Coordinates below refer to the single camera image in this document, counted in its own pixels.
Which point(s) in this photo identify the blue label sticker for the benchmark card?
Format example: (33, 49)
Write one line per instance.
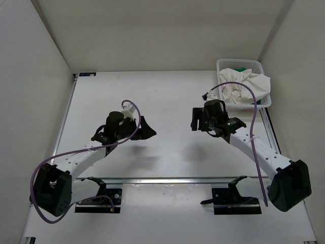
(87, 74)

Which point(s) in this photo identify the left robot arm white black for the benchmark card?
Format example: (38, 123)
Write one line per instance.
(57, 186)

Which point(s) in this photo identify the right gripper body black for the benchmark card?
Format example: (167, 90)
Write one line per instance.
(208, 124)

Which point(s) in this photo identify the white plastic basket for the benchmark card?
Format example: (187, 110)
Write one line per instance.
(248, 64)

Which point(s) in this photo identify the green t shirt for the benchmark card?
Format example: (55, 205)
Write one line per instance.
(239, 69)

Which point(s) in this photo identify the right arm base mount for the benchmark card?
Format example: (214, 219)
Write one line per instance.
(227, 201)

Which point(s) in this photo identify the white t shirt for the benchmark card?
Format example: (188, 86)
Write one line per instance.
(260, 85)

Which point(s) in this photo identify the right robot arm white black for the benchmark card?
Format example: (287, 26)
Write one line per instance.
(288, 181)

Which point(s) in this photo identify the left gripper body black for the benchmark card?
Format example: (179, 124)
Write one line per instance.
(127, 128)

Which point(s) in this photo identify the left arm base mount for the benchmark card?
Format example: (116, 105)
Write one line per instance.
(99, 198)

